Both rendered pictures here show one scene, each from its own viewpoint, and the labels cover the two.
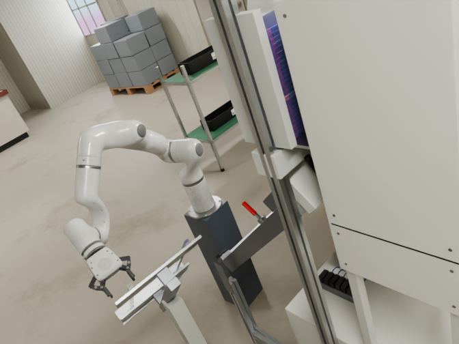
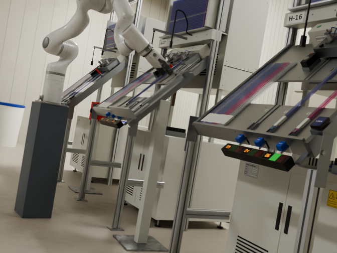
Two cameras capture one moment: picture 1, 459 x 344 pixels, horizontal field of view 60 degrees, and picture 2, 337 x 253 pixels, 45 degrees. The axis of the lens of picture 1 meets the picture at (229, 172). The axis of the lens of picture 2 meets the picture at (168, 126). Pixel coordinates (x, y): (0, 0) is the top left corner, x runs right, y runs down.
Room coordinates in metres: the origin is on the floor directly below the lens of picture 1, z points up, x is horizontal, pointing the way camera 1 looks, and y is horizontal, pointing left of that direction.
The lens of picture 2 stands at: (0.86, 2.70, 0.71)
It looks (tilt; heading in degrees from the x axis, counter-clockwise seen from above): 1 degrees down; 275
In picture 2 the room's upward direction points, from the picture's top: 10 degrees clockwise
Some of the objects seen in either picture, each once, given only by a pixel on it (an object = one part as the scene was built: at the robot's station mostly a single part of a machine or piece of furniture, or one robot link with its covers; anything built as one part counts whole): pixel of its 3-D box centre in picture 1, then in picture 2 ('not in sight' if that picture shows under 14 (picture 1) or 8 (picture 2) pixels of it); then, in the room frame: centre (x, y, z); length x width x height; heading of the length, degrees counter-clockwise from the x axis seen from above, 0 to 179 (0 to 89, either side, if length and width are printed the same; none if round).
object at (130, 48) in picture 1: (132, 54); not in sight; (8.13, 0.95, 0.66); 1.31 x 0.88 x 1.33; 40
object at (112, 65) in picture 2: not in sight; (101, 116); (1.93, -1.58, 0.66); 1.01 x 0.73 x 1.31; 34
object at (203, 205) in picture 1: (199, 194); (52, 89); (1.82, 0.19, 0.79); 0.19 x 0.19 x 0.18
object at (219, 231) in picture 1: (225, 254); (41, 159); (1.82, 0.19, 0.35); 0.18 x 0.18 x 0.70; 40
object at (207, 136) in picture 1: (221, 99); not in sight; (3.88, -0.19, 0.55); 0.91 x 0.46 x 1.10; 124
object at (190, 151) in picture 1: (189, 160); (62, 57); (1.80, 0.16, 1.00); 0.19 x 0.12 x 0.24; 53
